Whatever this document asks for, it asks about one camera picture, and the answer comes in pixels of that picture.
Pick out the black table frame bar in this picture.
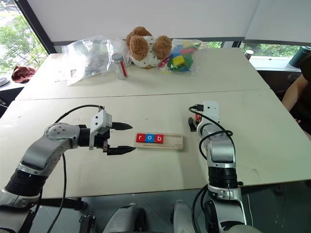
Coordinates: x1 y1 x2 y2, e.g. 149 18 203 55
36 197 88 211

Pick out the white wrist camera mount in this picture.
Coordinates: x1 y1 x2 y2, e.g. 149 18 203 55
88 110 113 150
201 100 221 125

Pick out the clear crumpled plastic bag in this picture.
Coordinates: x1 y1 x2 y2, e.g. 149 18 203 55
53 35 133 87

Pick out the dark green tumbler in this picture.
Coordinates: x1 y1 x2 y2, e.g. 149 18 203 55
288 46 311 67

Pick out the person's dark clothed torso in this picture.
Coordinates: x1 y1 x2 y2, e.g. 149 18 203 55
289 47 311 141

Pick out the clear jar with silver lid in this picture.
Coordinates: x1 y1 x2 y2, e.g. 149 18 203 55
111 53 129 80

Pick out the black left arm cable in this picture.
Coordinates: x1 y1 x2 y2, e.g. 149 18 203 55
46 104 105 233

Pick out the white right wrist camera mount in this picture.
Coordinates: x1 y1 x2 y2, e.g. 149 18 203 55
201 100 221 125

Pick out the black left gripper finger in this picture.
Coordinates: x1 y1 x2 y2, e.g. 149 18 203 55
106 145 137 156
111 122 133 132

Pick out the grey rounded robot leg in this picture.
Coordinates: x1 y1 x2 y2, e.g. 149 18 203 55
103 203 146 233
171 200 201 233

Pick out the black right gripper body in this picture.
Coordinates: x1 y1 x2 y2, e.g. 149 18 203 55
188 116 198 133

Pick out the wooden letter tray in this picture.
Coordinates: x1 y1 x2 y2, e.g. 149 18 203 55
132 133 185 151

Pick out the dark red cloth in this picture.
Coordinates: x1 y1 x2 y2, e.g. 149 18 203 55
11 66 37 83

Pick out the brown and white plush bear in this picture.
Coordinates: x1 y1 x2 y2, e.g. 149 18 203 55
125 26 173 69

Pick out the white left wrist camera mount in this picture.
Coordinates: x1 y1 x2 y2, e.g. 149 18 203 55
88 110 113 150

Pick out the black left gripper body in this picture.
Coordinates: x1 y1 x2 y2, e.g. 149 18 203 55
93 122 115 154

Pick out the bag of colourful toy blocks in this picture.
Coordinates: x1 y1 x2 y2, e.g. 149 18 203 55
157 38 208 76

